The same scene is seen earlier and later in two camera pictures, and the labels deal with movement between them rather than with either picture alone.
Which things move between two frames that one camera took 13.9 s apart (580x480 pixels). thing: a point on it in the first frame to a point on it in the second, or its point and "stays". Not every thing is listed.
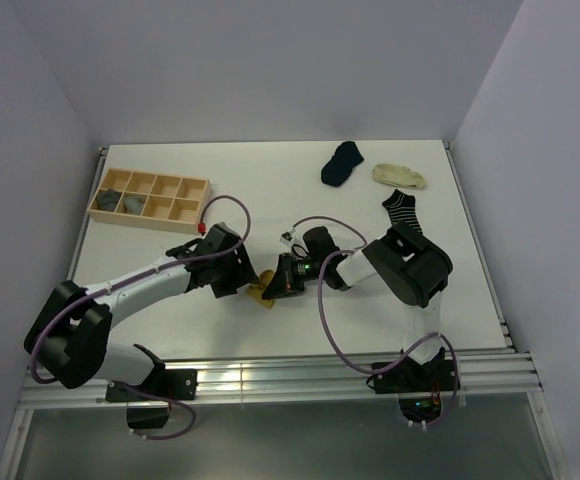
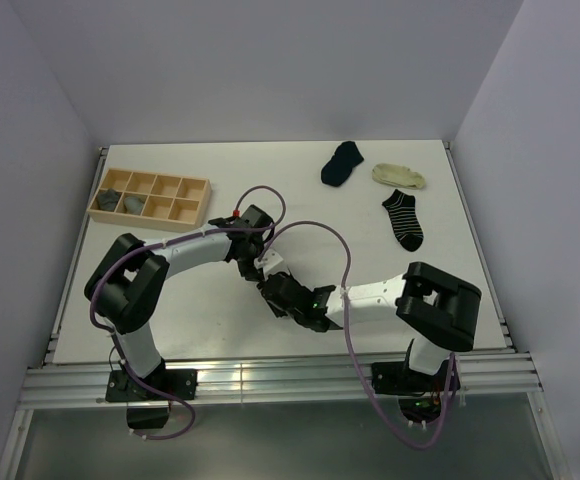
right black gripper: [285, 281] to [278, 311]
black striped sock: [402, 211] stays
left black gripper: [242, 274] to [250, 273]
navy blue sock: [339, 168] stays
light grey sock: [133, 204] stays
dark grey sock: [107, 199] stays
